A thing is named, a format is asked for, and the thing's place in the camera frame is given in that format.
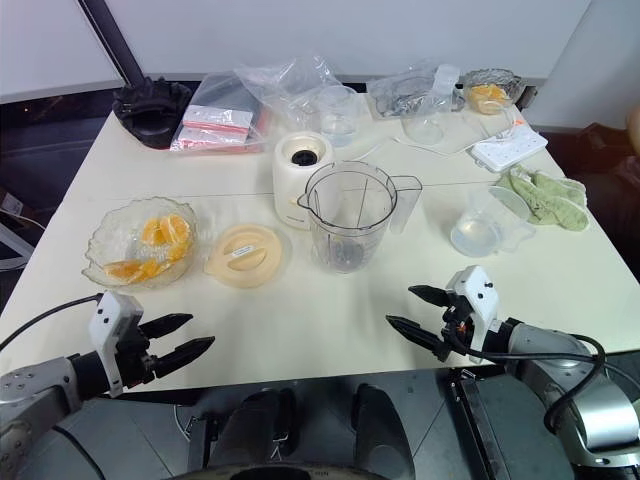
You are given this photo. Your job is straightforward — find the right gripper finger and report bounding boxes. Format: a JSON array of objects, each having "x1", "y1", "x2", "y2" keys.
[
  {"x1": 408, "y1": 284, "x2": 455, "y2": 313},
  {"x1": 385, "y1": 314, "x2": 447, "y2": 362}
]

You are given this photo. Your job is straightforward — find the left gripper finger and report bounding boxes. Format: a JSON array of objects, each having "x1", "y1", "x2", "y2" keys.
[
  {"x1": 153, "y1": 335, "x2": 217, "y2": 380},
  {"x1": 139, "y1": 313, "x2": 195, "y2": 342}
]

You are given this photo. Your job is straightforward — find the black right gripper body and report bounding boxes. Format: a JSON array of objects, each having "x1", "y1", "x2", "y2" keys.
[{"x1": 438, "y1": 291, "x2": 475, "y2": 360}]

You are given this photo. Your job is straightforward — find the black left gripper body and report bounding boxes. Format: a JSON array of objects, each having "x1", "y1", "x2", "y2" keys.
[{"x1": 116, "y1": 322, "x2": 162, "y2": 390}]

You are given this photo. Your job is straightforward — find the clear plastic blender jug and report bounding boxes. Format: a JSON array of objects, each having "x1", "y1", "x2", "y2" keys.
[{"x1": 296, "y1": 160, "x2": 424, "y2": 276}]

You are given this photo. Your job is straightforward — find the clear measuring cup with water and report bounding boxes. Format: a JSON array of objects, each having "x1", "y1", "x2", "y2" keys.
[{"x1": 449, "y1": 186, "x2": 537, "y2": 259}]

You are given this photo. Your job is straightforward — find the large wavy glass bowl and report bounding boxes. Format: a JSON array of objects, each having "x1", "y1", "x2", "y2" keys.
[{"x1": 81, "y1": 196, "x2": 199, "y2": 292}]

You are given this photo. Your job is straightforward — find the cream round blender lid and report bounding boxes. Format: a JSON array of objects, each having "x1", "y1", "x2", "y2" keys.
[{"x1": 203, "y1": 222, "x2": 293, "y2": 290}]

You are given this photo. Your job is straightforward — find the green crumpled cloth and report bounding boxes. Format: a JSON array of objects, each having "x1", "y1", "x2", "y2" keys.
[{"x1": 491, "y1": 164, "x2": 589, "y2": 233}]

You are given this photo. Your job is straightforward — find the white power strip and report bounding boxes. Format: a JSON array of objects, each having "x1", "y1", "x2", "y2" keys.
[{"x1": 468, "y1": 130, "x2": 549, "y2": 174}]

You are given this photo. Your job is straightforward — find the small clear glass cup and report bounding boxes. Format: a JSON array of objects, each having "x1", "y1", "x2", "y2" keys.
[{"x1": 401, "y1": 111, "x2": 447, "y2": 147}]

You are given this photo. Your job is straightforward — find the cream blender base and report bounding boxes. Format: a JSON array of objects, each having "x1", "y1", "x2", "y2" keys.
[{"x1": 271, "y1": 130, "x2": 342, "y2": 233}]

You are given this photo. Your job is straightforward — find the clear glass beaker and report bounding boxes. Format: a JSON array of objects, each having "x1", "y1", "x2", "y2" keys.
[{"x1": 316, "y1": 84, "x2": 362, "y2": 149}]

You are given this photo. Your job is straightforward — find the orange pieces in small bowl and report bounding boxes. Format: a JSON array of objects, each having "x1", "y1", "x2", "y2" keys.
[{"x1": 468, "y1": 84, "x2": 507, "y2": 115}]

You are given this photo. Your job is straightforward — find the stack of red-zip plastic bags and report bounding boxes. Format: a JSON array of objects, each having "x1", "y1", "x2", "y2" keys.
[{"x1": 169, "y1": 74, "x2": 267, "y2": 154}]

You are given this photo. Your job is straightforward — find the small wavy glass bowl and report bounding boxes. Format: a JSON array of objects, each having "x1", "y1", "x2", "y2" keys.
[{"x1": 458, "y1": 66, "x2": 525, "y2": 117}]

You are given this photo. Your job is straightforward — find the crumpled clear plastic bag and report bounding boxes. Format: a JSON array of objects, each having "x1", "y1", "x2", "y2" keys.
[{"x1": 233, "y1": 51, "x2": 352, "y2": 137}]

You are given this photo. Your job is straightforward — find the black slanted pole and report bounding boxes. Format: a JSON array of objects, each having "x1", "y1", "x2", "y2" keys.
[{"x1": 81, "y1": 0, "x2": 147, "y2": 87}]

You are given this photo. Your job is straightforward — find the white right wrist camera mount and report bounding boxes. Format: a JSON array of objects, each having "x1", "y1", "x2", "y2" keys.
[{"x1": 443, "y1": 265, "x2": 501, "y2": 365}]

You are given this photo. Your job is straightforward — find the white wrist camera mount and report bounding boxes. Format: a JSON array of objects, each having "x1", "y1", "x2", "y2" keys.
[
  {"x1": 88, "y1": 291, "x2": 145, "y2": 399},
  {"x1": 443, "y1": 265, "x2": 501, "y2": 365}
]

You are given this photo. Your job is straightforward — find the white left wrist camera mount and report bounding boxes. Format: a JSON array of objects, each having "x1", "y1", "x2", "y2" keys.
[{"x1": 88, "y1": 291, "x2": 145, "y2": 399}]

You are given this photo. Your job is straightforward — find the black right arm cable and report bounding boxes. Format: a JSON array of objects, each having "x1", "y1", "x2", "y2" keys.
[{"x1": 477, "y1": 335, "x2": 640, "y2": 437}]

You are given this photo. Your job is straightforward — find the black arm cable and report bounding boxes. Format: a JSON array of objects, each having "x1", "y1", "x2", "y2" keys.
[
  {"x1": 0, "y1": 293, "x2": 104, "y2": 352},
  {"x1": 477, "y1": 335, "x2": 640, "y2": 437}
]

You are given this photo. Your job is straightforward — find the black metal frame bar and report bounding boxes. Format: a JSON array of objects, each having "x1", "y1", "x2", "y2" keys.
[{"x1": 448, "y1": 368, "x2": 507, "y2": 480}]

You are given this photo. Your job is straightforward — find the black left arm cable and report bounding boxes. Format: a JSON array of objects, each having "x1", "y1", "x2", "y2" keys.
[{"x1": 0, "y1": 293, "x2": 104, "y2": 352}]

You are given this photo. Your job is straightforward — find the thin white cable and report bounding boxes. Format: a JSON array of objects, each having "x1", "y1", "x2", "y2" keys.
[{"x1": 358, "y1": 112, "x2": 519, "y2": 162}]

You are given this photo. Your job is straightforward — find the plastic bag with dark cable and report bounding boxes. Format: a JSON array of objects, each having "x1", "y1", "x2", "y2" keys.
[{"x1": 368, "y1": 61, "x2": 467, "y2": 120}]

